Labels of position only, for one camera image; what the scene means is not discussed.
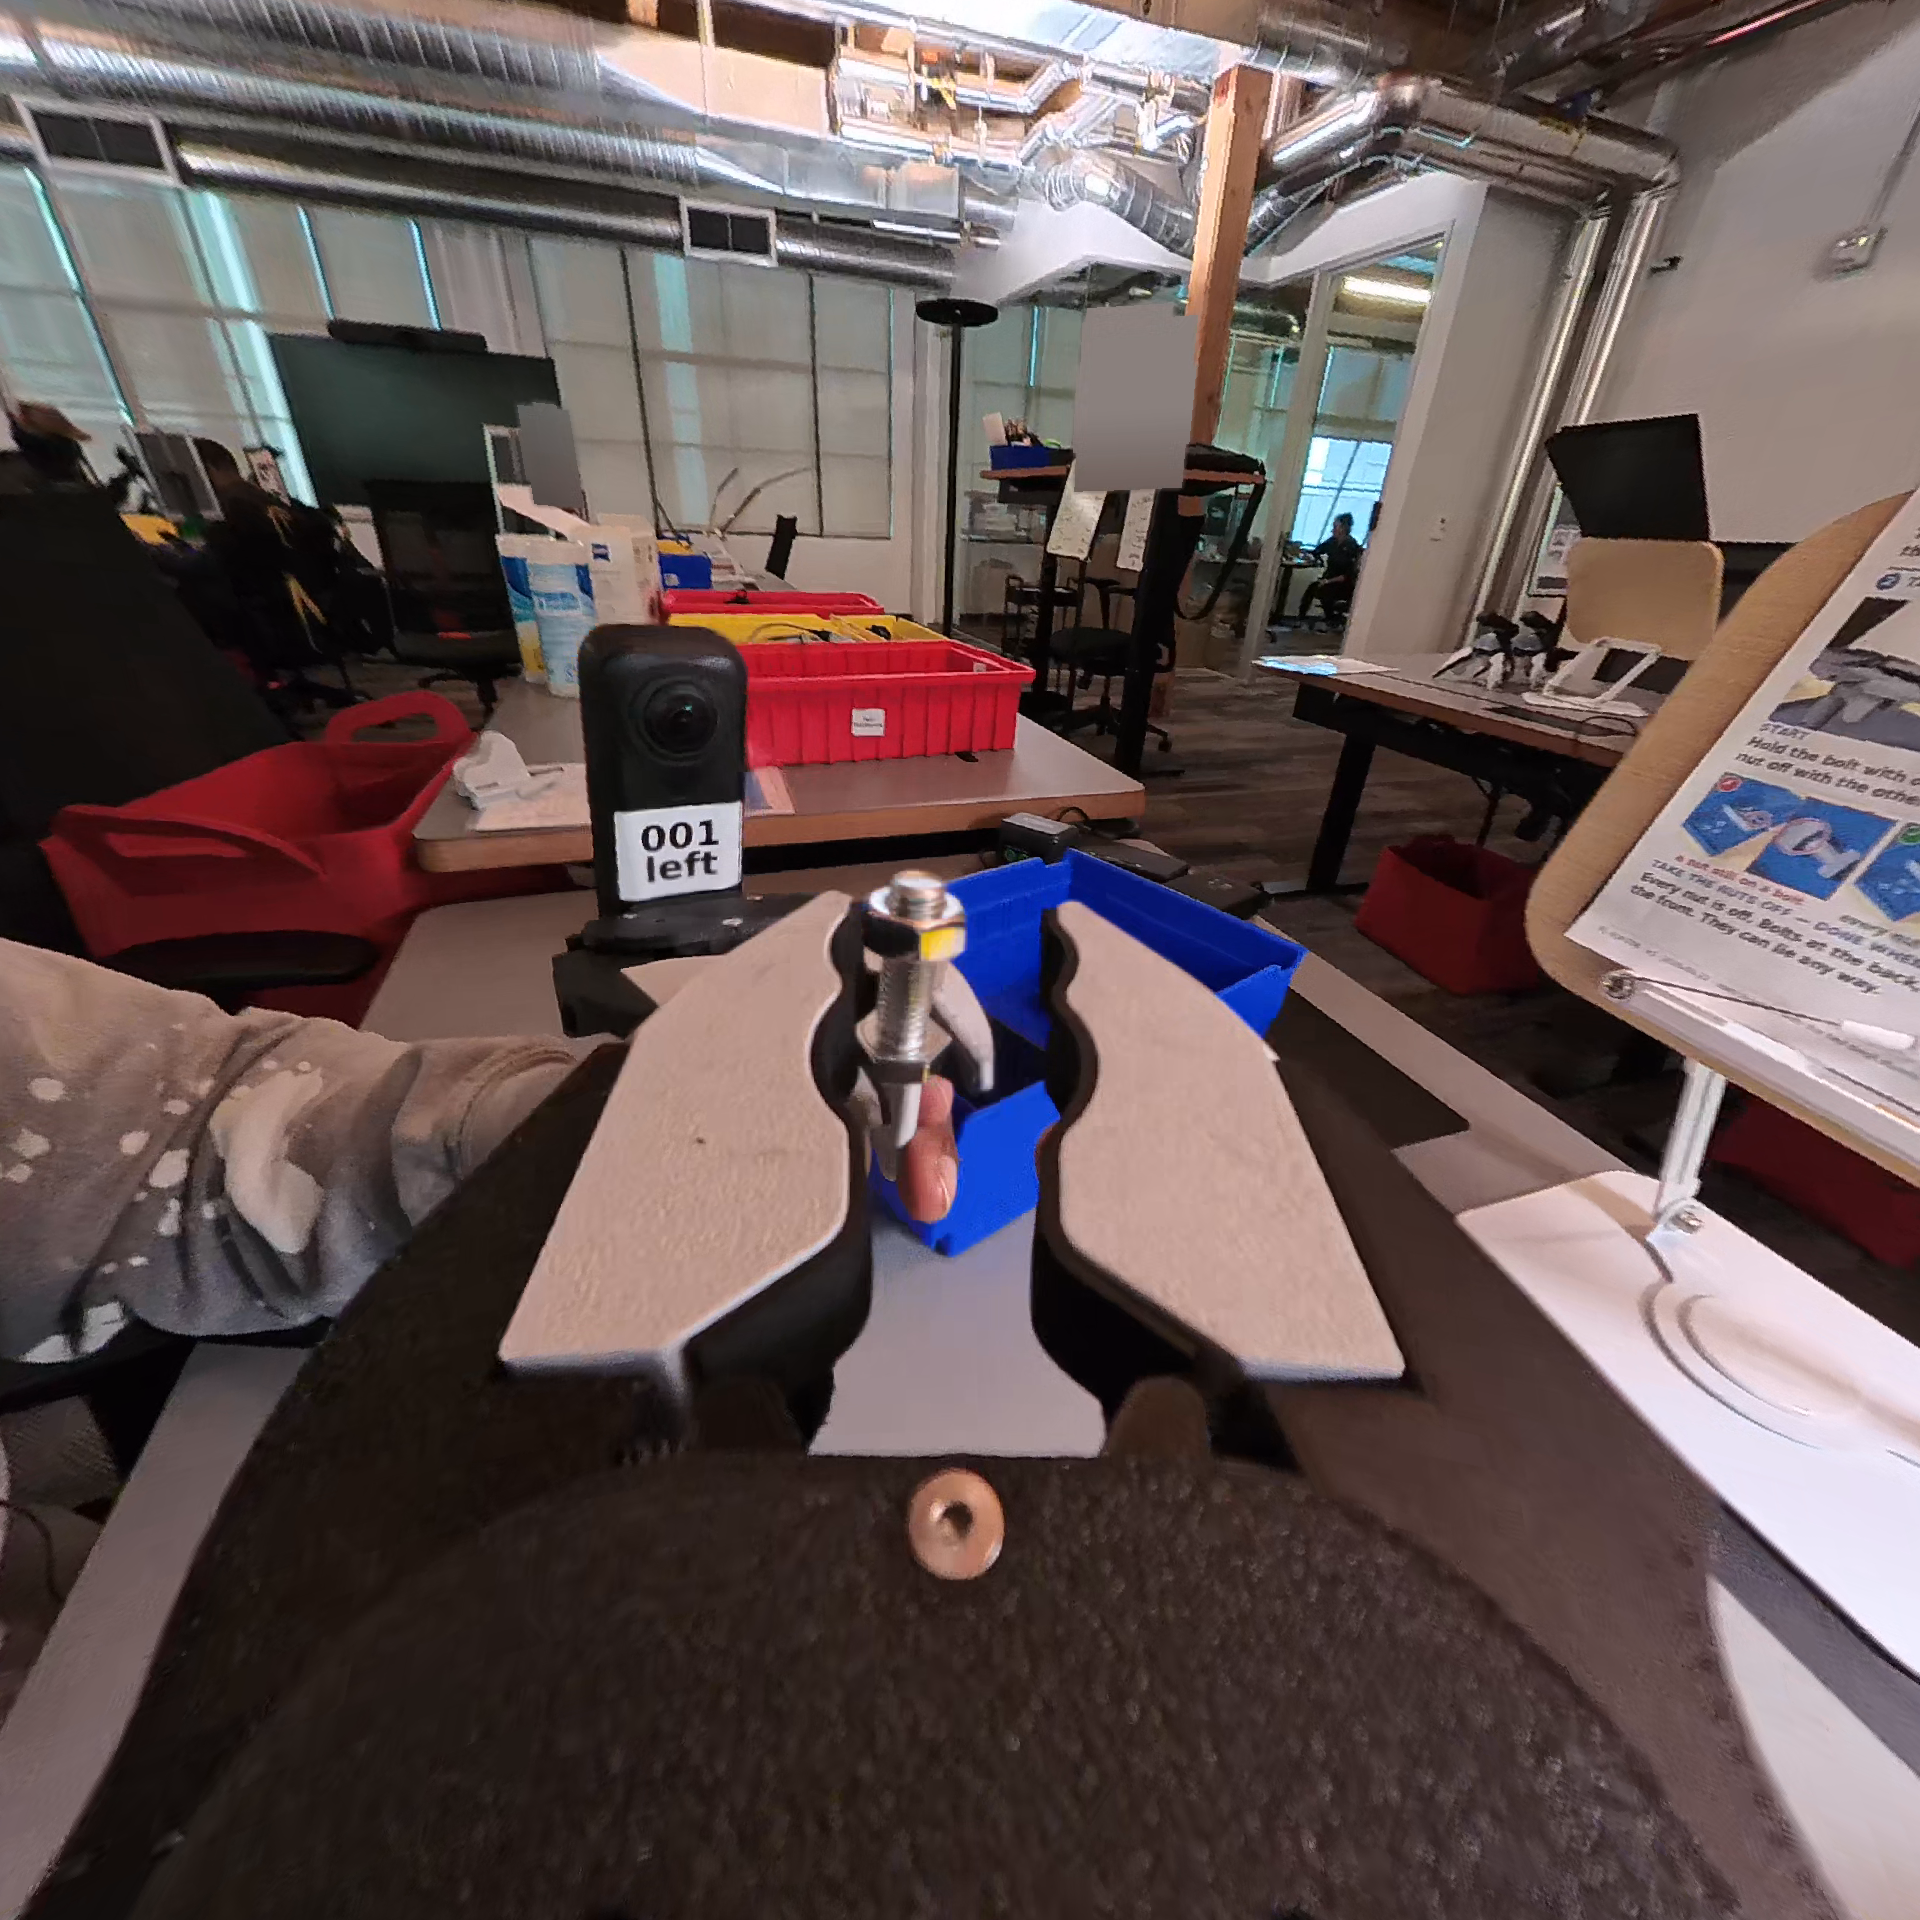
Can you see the black power adapter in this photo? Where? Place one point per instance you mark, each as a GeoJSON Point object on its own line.
{"type": "Point", "coordinates": [1037, 833]}

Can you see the white plastic part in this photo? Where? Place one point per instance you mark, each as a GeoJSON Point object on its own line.
{"type": "Point", "coordinates": [489, 771]}

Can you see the labelled red storage bin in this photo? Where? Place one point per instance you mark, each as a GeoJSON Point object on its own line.
{"type": "Point", "coordinates": [962, 707]}

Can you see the red crate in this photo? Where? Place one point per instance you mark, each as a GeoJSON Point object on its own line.
{"type": "Point", "coordinates": [1801, 1169]}
{"type": "Point", "coordinates": [1440, 917]}

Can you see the black office chair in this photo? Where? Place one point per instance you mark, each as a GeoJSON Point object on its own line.
{"type": "Point", "coordinates": [1111, 655]}
{"type": "Point", "coordinates": [88, 707]}

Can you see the wooden post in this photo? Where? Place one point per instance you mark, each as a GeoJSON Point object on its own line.
{"type": "Point", "coordinates": [1223, 227]}

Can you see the wooden office desk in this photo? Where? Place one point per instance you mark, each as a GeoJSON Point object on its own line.
{"type": "Point", "coordinates": [1425, 696]}

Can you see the black light panel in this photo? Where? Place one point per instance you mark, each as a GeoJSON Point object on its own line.
{"type": "Point", "coordinates": [1627, 482]}

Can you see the black standing desk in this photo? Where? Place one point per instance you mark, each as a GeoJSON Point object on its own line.
{"type": "Point", "coordinates": [1164, 633]}

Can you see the wipes canister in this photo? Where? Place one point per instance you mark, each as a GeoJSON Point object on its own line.
{"type": "Point", "coordinates": [563, 633]}

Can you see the black flat box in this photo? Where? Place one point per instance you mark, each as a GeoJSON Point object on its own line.
{"type": "Point", "coordinates": [1188, 886]}

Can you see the printed instruction sheet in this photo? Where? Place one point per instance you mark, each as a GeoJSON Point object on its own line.
{"type": "Point", "coordinates": [1801, 841]}

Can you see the spare document stand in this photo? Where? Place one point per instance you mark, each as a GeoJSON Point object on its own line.
{"type": "Point", "coordinates": [1645, 591]}

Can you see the blue plastic bin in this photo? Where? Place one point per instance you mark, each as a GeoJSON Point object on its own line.
{"type": "Point", "coordinates": [1153, 933]}

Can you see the red tote bag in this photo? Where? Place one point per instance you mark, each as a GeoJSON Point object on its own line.
{"type": "Point", "coordinates": [228, 841]}

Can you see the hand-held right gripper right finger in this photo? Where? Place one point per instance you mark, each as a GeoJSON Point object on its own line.
{"type": "Point", "coordinates": [1198, 1199]}

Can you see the large dark screen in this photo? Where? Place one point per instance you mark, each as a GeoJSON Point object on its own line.
{"type": "Point", "coordinates": [389, 413]}

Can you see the black desk device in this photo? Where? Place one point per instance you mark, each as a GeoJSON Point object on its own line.
{"type": "Point", "coordinates": [1499, 645]}

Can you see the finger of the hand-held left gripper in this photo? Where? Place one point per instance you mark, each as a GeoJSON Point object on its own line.
{"type": "Point", "coordinates": [968, 1042]}

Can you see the yellow storage tray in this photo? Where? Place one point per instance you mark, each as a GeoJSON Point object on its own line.
{"type": "Point", "coordinates": [886, 630]}

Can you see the black printer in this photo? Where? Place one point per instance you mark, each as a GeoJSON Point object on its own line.
{"type": "Point", "coordinates": [442, 579]}

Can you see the black floor lamp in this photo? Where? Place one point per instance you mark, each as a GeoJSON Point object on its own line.
{"type": "Point", "coordinates": [955, 312]}

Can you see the wooden document stand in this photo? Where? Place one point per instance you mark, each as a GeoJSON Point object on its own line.
{"type": "Point", "coordinates": [1634, 750]}

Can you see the small blue storage bin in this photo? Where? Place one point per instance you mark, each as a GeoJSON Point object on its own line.
{"type": "Point", "coordinates": [684, 571]}

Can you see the silver air duct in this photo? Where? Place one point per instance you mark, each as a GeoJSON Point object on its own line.
{"type": "Point", "coordinates": [377, 89]}

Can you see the steel bolt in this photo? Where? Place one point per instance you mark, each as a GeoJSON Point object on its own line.
{"type": "Point", "coordinates": [899, 992]}

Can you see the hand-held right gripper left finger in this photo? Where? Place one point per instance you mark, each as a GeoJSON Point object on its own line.
{"type": "Point", "coordinates": [690, 1187]}

